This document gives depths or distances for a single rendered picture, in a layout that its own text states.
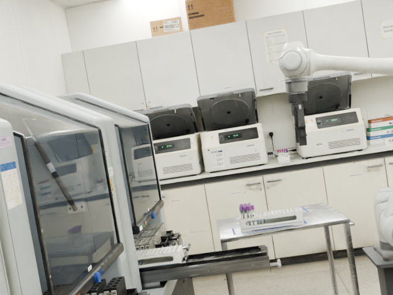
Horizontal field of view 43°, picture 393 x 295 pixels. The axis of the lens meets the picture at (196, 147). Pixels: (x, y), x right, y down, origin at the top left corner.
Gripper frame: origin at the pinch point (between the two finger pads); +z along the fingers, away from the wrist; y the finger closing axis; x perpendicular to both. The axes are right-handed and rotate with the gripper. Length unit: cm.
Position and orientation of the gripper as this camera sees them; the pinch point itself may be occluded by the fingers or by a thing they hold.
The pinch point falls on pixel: (300, 141)
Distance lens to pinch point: 213.7
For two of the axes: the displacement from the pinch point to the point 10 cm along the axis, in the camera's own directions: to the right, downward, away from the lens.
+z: 1.0, 9.9, 0.8
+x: -9.9, 0.9, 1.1
